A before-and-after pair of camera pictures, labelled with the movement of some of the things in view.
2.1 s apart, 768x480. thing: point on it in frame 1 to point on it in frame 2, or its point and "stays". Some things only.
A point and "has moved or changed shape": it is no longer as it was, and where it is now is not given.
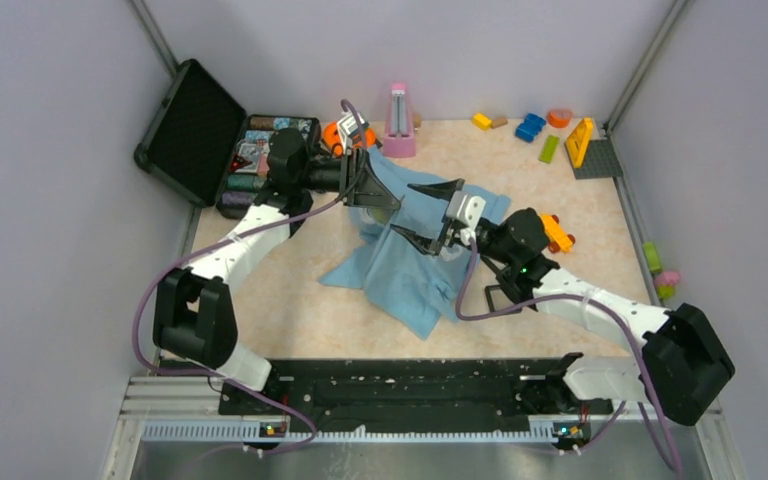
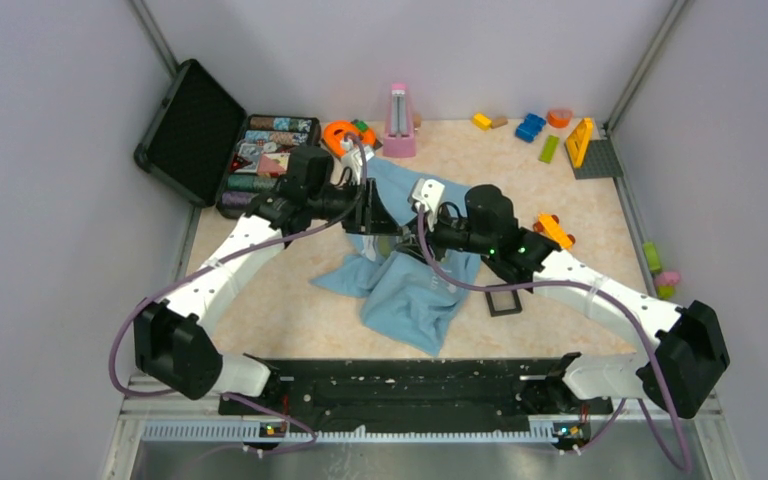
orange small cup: x=559 y=118 stays
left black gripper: x=360 y=186 to x=371 y=217
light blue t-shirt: x=423 y=289 has moved or changed shape
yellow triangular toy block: x=578 y=140 stays
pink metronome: x=399 y=140 stays
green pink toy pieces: x=664 y=280 stays
